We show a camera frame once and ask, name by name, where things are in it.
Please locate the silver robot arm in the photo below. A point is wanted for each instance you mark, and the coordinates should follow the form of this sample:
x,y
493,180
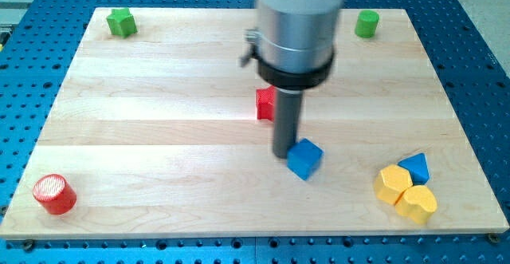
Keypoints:
x,y
293,41

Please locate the wooden board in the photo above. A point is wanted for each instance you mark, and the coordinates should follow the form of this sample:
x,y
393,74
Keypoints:
x,y
158,135

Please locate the red star block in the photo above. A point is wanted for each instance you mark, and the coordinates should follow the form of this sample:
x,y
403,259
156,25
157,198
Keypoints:
x,y
265,103

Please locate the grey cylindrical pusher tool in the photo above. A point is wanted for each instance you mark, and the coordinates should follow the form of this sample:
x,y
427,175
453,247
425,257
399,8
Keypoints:
x,y
286,120

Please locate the blue cube block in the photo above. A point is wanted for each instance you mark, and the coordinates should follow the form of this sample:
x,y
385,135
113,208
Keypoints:
x,y
304,158

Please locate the green cylinder block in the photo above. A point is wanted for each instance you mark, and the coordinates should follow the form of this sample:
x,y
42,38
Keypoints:
x,y
367,23

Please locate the yellow hexagon block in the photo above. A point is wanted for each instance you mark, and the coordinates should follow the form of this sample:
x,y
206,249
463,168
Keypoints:
x,y
391,182

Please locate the green star block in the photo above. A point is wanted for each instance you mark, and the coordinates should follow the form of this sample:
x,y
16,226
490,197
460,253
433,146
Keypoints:
x,y
121,22

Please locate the blue triangle block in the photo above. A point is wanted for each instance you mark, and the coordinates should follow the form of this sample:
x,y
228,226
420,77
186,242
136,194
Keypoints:
x,y
417,167

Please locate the yellow heart block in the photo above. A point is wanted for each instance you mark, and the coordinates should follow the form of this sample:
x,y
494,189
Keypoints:
x,y
417,203

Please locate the red cylinder block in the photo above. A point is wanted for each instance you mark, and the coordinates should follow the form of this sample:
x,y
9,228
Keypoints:
x,y
55,194

